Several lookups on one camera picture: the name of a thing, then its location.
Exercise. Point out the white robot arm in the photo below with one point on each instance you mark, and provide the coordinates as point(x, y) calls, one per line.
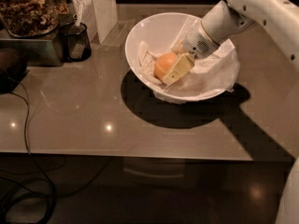
point(279, 18)

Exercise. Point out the orange fruit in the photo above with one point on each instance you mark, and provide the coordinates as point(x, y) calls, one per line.
point(163, 64)

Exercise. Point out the dark round device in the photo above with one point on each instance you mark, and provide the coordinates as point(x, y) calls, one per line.
point(13, 65)

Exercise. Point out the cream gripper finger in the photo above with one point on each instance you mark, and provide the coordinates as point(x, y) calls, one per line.
point(178, 69)
point(179, 48)

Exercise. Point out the white paper towel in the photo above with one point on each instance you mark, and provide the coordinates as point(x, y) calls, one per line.
point(215, 72)

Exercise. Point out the white slanted bowl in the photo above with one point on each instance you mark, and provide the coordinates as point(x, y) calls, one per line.
point(155, 34)

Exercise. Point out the glass jar of nuts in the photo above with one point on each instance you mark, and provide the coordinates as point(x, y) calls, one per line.
point(28, 18)

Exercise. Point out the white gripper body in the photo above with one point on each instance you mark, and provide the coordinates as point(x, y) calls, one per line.
point(196, 44)

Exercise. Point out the white pillar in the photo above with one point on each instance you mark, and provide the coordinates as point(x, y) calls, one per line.
point(100, 16)

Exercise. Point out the metal box stand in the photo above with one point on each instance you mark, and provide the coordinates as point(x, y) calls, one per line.
point(46, 50)

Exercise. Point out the white pen in cup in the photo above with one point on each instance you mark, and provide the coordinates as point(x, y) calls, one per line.
point(79, 12)

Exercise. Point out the black mesh pen cup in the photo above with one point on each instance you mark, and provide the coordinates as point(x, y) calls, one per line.
point(75, 42)

